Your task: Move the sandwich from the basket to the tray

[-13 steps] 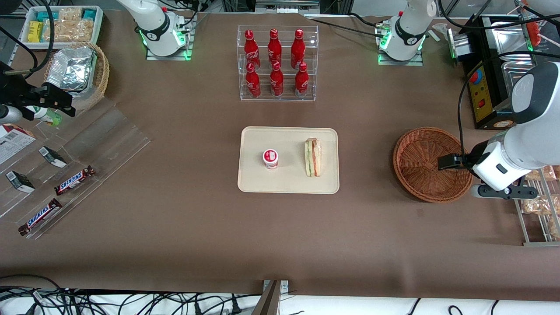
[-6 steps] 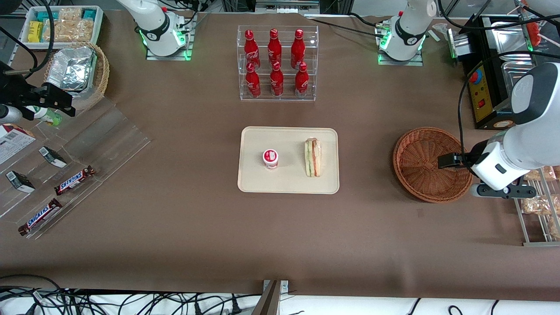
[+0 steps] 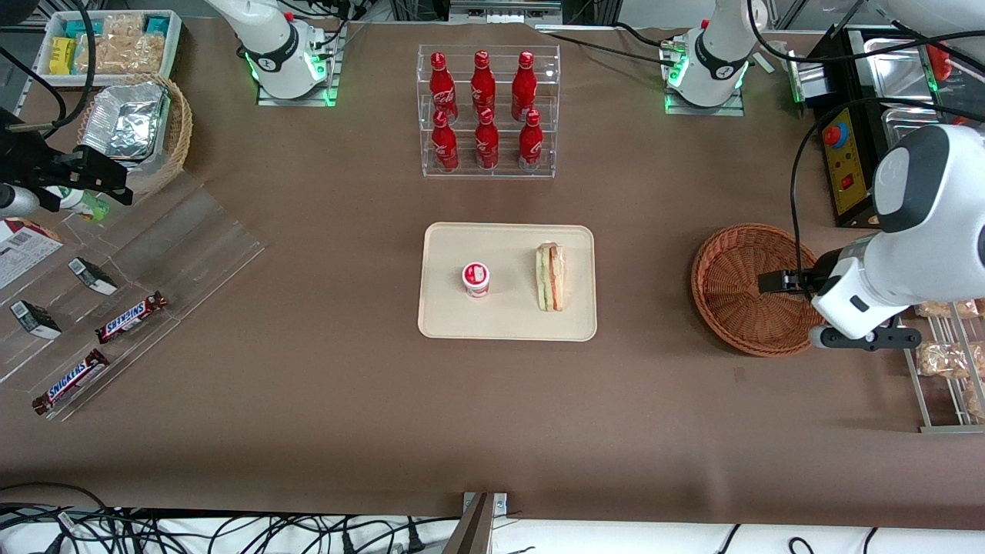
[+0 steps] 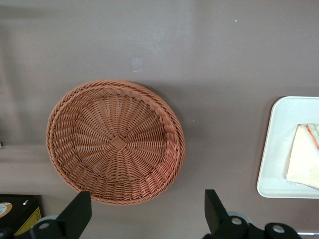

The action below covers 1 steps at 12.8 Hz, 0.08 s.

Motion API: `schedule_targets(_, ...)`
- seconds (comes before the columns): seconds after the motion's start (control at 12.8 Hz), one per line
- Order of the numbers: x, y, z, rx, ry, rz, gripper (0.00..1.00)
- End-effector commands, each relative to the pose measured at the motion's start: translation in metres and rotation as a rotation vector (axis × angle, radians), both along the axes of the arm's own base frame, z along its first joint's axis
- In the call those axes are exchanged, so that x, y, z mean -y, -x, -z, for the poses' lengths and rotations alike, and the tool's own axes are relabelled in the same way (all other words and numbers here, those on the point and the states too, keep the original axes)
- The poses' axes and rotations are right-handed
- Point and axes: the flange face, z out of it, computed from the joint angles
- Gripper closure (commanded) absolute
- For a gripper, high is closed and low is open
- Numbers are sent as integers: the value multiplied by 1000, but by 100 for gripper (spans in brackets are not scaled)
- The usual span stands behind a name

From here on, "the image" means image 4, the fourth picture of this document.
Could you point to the black food warmer appliance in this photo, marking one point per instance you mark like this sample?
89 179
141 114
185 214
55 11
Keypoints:
17 216

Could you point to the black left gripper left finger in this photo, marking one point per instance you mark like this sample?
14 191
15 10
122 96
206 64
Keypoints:
77 214

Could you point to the brown table cover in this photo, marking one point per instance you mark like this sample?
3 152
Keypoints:
224 62

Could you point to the triangular white bread sandwich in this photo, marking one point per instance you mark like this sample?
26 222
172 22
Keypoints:
304 159

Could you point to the beige plastic tray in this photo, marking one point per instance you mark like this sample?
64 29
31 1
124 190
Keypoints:
276 149

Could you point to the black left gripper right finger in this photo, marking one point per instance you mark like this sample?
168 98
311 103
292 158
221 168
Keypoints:
216 216

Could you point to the shallow brown wicker basket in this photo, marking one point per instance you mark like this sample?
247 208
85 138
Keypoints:
117 144

